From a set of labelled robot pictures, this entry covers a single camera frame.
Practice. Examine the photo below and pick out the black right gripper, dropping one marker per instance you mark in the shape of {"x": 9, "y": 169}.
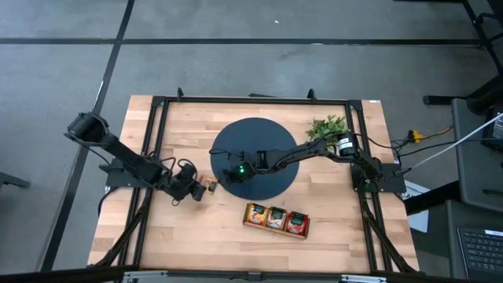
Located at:
{"x": 237, "y": 173}

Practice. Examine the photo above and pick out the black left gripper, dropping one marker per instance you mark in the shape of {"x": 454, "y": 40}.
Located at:
{"x": 182, "y": 186}

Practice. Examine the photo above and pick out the orange mango tea packet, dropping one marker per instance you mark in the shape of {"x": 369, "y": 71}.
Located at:
{"x": 256, "y": 214}
{"x": 210, "y": 185}

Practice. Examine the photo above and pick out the round dark blue woven placemat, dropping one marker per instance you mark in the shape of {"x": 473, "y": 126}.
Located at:
{"x": 251, "y": 133}

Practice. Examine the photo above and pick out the beige vanilla tea packet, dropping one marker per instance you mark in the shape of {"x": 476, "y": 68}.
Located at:
{"x": 276, "y": 218}

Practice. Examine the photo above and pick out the wooden three-compartment tea box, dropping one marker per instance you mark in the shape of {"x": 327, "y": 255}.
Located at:
{"x": 275, "y": 232}

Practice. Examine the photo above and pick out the red strawberry tea packet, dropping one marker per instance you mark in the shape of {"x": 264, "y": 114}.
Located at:
{"x": 297, "y": 223}

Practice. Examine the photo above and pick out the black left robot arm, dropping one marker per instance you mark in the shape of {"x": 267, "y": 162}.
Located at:
{"x": 125, "y": 155}

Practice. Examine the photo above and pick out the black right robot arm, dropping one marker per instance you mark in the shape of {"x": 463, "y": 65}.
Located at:
{"x": 306, "y": 151}

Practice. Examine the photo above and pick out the green plant in white pot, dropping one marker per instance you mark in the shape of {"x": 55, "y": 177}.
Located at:
{"x": 326, "y": 127}

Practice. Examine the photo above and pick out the black crossbar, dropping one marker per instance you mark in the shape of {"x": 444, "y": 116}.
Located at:
{"x": 59, "y": 275}

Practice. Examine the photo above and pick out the dark furniture leg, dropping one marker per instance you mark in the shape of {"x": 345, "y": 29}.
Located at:
{"x": 12, "y": 180}

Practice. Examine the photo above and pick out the white paper sheet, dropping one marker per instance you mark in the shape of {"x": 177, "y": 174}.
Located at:
{"x": 418, "y": 220}

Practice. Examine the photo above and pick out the black desk leg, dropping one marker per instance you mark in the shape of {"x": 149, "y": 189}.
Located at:
{"x": 432, "y": 198}

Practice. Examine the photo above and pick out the black chair base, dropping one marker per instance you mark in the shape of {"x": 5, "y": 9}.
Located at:
{"x": 444, "y": 100}

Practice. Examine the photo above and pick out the grey desk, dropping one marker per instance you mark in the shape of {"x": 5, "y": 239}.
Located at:
{"x": 471, "y": 177}

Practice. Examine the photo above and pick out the dark grey laptop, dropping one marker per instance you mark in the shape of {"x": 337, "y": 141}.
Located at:
{"x": 481, "y": 251}

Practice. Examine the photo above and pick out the black electronic device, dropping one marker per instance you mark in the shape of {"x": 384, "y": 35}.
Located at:
{"x": 496, "y": 133}

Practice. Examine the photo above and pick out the black metal stand leg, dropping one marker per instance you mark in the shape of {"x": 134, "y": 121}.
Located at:
{"x": 485, "y": 37}

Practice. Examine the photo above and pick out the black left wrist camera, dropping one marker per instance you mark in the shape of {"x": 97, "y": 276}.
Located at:
{"x": 188, "y": 170}

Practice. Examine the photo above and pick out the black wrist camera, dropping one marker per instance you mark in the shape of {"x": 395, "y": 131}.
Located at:
{"x": 188, "y": 170}
{"x": 262, "y": 159}

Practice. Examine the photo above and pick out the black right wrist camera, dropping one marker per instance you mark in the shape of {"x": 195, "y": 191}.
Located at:
{"x": 262, "y": 159}

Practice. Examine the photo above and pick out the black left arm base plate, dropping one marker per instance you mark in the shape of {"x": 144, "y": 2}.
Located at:
{"x": 118, "y": 181}

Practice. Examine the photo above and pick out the silver bracket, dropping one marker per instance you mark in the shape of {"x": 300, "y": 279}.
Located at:
{"x": 363, "y": 279}
{"x": 143, "y": 275}

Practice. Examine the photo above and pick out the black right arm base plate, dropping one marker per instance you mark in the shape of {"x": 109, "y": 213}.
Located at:
{"x": 393, "y": 184}

